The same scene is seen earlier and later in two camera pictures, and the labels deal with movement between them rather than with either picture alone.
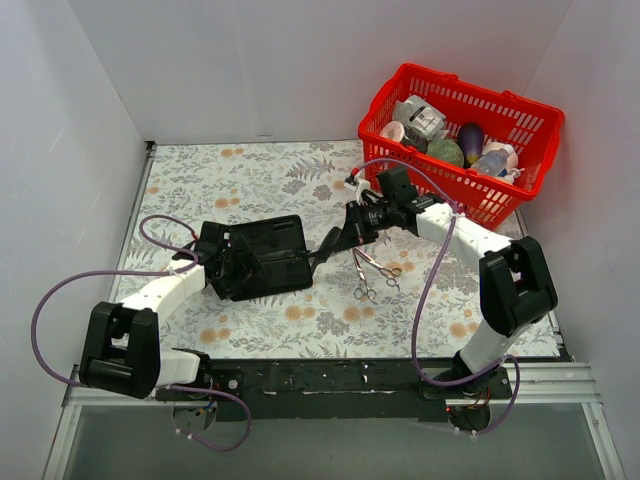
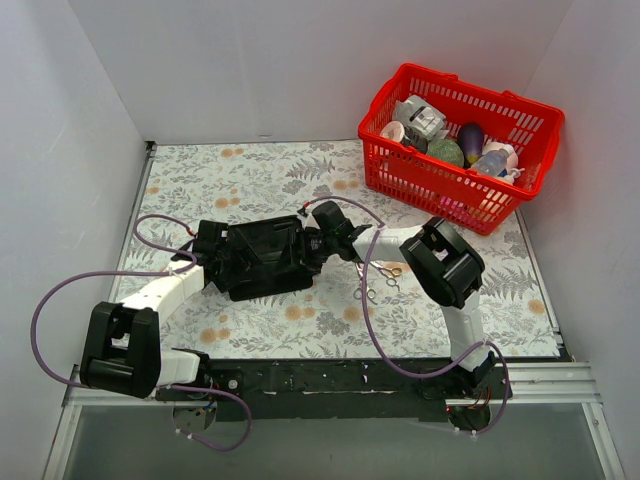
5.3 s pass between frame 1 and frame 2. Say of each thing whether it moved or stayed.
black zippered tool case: stayed
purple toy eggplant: stayed
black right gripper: moved
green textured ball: stayed
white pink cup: stayed
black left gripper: moved
